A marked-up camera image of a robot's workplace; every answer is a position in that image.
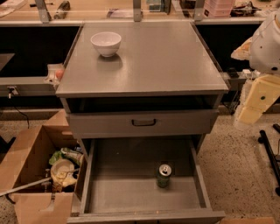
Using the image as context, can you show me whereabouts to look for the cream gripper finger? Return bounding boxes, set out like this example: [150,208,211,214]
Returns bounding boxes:
[237,74,280,125]

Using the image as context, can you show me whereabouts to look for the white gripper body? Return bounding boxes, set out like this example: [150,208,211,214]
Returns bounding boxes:
[231,38,252,60]

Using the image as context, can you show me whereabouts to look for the green soda can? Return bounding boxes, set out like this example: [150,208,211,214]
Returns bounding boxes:
[157,164,172,188]

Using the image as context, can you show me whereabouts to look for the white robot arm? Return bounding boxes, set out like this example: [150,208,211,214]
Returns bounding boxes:
[231,9,280,128]

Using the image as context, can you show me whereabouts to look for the grey metal drawer cabinet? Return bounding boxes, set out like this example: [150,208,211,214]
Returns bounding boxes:
[54,20,230,224]

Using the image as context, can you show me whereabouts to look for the closed grey upper drawer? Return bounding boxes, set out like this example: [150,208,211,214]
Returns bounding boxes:
[66,109,218,139]

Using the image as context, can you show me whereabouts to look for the open grey lower drawer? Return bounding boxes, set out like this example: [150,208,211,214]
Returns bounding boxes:
[67,137,225,224]

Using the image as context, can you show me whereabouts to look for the white power strip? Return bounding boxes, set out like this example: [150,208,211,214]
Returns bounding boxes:
[242,69,260,80]

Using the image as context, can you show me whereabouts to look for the black stand leg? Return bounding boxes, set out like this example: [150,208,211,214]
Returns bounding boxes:
[258,129,280,196]

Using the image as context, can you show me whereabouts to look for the pink storage box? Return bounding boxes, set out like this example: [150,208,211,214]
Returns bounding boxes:
[204,0,235,18]

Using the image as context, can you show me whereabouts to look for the white ceramic bowl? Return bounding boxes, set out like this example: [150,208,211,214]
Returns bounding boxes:
[90,31,122,57]

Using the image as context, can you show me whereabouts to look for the crumpled bags in box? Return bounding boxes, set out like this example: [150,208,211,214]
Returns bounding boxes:
[49,147,83,187]

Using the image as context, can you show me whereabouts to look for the grey metal rod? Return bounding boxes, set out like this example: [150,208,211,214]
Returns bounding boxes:
[0,168,80,197]

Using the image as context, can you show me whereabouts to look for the brown cardboard box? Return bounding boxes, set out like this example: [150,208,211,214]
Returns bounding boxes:
[0,110,86,224]

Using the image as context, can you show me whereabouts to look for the black wall plug cable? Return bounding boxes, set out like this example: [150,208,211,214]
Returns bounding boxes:
[6,86,31,130]

